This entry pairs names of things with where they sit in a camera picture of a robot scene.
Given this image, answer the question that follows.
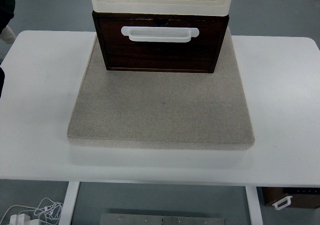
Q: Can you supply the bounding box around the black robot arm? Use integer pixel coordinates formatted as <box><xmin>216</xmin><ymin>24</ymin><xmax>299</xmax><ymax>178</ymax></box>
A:
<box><xmin>0</xmin><ymin>0</ymin><xmax>16</xmax><ymax>44</ymax></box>

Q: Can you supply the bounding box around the white table leg left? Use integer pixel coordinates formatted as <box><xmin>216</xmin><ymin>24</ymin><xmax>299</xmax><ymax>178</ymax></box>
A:
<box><xmin>58</xmin><ymin>181</ymin><xmax>80</xmax><ymax>225</ymax></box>

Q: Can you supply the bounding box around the white cable on floor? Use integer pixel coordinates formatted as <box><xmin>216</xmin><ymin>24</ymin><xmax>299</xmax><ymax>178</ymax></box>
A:
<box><xmin>0</xmin><ymin>197</ymin><xmax>64</xmax><ymax>225</ymax></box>

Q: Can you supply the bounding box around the white table leg right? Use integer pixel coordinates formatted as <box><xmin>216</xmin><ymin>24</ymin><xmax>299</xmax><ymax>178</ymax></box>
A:
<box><xmin>245</xmin><ymin>186</ymin><xmax>263</xmax><ymax>225</ymax></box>

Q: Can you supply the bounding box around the white table leg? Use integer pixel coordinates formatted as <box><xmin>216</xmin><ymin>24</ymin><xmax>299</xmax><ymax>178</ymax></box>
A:
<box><xmin>58</xmin><ymin>181</ymin><xmax>80</xmax><ymax>225</ymax></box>
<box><xmin>245</xmin><ymin>186</ymin><xmax>263</xmax><ymax>225</ymax></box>

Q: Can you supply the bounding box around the brown box with white handle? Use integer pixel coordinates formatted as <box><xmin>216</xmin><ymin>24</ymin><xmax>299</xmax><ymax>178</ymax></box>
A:
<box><xmin>261</xmin><ymin>187</ymin><xmax>320</xmax><ymax>210</ymax></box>

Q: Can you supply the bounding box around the white power adapter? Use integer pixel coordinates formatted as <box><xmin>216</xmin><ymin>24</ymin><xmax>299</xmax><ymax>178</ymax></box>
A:
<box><xmin>9</xmin><ymin>213</ymin><xmax>31</xmax><ymax>225</ymax></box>

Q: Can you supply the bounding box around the dark wooden drawer cabinet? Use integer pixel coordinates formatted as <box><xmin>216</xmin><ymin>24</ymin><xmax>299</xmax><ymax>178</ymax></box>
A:
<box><xmin>91</xmin><ymin>10</ymin><xmax>230</xmax><ymax>74</ymax></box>

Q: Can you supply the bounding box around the beige stone base slab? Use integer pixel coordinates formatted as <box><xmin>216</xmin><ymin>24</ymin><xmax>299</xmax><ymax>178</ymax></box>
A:
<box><xmin>67</xmin><ymin>31</ymin><xmax>255</xmax><ymax>150</ymax></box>

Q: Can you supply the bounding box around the white drawer handle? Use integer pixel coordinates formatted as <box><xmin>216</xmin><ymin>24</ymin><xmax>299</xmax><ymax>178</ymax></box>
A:
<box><xmin>121</xmin><ymin>26</ymin><xmax>200</xmax><ymax>43</ymax></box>

